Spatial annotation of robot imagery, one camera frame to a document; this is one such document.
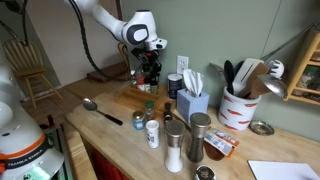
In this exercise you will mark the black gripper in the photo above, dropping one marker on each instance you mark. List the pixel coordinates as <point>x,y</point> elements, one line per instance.
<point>150,64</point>

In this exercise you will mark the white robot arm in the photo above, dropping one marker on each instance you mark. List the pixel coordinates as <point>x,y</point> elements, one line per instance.
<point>26,153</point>

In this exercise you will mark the dark lid spice bottle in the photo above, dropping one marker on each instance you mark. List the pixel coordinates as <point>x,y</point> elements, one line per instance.
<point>154,87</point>

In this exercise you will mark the red lid spice jar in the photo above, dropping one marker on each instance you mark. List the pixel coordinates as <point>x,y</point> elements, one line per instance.
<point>140,83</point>

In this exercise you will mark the dark canister white lid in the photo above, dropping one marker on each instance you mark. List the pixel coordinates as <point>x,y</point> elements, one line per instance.
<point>174,84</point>

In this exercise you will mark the green lid spice jar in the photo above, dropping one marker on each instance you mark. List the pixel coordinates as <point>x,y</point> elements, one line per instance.
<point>149,110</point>

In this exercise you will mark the small dark dropper bottle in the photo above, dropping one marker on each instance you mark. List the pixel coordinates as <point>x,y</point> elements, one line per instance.
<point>167,114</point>

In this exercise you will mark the white small shaker bottle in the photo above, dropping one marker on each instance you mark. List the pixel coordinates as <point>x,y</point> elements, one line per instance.
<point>152,130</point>

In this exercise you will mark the blue label small jar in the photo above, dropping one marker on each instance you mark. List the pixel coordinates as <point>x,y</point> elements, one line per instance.
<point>138,120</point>

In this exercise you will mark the blue tissue box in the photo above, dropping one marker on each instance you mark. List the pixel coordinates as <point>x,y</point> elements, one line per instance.
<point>187,104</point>

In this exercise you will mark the salt grinder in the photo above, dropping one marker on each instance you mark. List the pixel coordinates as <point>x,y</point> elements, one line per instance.
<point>174,130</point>

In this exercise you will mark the pepper grinder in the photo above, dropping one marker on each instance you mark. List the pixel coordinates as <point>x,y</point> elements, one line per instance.
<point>199,125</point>

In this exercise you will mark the white utensil crock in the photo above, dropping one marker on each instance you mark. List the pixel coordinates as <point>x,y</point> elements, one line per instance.
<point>236,113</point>

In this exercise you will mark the orange snack packet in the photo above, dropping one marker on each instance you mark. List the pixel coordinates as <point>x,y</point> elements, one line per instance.
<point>222,141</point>

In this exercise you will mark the small metal dish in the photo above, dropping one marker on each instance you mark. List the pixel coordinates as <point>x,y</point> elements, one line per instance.
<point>261,128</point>

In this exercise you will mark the metal ladle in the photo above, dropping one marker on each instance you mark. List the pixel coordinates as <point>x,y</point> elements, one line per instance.
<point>274,85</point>

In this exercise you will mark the wooden chair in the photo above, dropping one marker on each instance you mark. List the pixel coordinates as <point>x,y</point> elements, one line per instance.
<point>26,63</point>

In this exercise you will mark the white paper sheet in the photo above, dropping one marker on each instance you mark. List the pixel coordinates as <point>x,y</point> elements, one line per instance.
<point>268,170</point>

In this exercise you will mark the white wall outlet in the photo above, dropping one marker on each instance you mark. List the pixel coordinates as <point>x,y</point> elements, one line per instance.
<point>182,64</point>

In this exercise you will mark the metal spoon black handle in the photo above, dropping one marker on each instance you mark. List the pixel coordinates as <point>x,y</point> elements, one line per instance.
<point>92,106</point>

